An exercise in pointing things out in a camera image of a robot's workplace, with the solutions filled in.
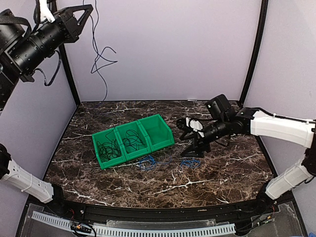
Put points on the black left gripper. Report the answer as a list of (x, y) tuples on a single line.
[(71, 27)]

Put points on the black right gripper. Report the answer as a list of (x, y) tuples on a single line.
[(197, 147)]

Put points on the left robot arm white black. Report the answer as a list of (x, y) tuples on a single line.
[(22, 49)]

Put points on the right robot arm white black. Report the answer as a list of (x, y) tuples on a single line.
[(226, 121)]

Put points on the green plastic three-compartment bin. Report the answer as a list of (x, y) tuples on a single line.
[(131, 140)]

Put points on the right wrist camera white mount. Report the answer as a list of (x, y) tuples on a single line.
[(190, 124)]

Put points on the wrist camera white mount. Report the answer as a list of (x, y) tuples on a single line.
[(42, 12), (190, 124)]

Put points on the black frame post left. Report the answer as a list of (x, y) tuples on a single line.
[(69, 76)]

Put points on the black frame post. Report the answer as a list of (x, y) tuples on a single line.
[(69, 76), (255, 52)]

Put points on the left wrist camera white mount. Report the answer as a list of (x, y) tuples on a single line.
[(42, 12)]

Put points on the black frame post right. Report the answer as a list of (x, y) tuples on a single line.
[(255, 52)]

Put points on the white slotted cable duct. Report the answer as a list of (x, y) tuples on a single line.
[(100, 230)]

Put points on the black front rail base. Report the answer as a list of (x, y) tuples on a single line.
[(282, 219)]

